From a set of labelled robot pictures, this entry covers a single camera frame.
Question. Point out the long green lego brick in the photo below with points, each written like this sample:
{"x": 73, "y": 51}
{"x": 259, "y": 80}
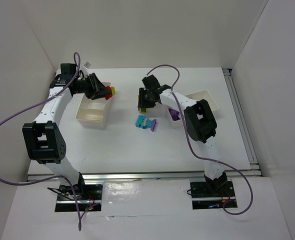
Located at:
{"x": 142, "y": 104}

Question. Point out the teal character lego figure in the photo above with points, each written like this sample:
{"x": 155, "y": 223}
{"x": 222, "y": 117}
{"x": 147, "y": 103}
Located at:
{"x": 143, "y": 122}

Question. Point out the white divided tray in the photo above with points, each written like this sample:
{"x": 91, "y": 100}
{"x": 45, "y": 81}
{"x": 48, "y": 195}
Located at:
{"x": 199, "y": 101}
{"x": 94, "y": 113}

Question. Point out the aluminium rail right side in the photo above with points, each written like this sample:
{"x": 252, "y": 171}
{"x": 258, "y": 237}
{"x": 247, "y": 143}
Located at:
{"x": 255, "y": 170}

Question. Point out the purple curved lego base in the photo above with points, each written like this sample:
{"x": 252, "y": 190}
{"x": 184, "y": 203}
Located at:
{"x": 153, "y": 125}

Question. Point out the aluminium rail front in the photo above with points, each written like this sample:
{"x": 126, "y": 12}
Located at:
{"x": 143, "y": 175}

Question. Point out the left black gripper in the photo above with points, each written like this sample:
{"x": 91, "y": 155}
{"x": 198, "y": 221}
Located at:
{"x": 94, "y": 86}

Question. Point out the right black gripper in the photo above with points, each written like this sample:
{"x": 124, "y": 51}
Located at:
{"x": 142, "y": 99}

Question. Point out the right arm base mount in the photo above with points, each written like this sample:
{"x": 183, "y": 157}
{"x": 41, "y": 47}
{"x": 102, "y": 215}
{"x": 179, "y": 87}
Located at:
{"x": 203, "y": 198}

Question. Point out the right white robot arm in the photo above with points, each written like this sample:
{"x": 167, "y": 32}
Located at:
{"x": 200, "y": 125}

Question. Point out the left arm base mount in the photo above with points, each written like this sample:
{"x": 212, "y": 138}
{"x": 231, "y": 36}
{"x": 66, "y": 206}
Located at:
{"x": 90, "y": 200}

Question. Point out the left white divided tray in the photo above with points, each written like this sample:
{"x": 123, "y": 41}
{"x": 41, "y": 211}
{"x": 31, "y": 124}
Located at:
{"x": 94, "y": 113}

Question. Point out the red yellow green lego pile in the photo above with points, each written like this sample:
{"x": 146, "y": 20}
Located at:
{"x": 110, "y": 92}

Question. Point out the aluminium rail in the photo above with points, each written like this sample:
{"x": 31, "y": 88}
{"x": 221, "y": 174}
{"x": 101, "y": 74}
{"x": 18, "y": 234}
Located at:
{"x": 143, "y": 175}
{"x": 255, "y": 170}

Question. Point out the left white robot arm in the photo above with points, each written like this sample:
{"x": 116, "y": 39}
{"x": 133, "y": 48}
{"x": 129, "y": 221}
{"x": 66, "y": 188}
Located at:
{"x": 43, "y": 139}

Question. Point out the right white divided tray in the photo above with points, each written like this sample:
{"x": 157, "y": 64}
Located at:
{"x": 199, "y": 101}

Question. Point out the purple printed lego brick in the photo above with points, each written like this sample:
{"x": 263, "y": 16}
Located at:
{"x": 175, "y": 115}

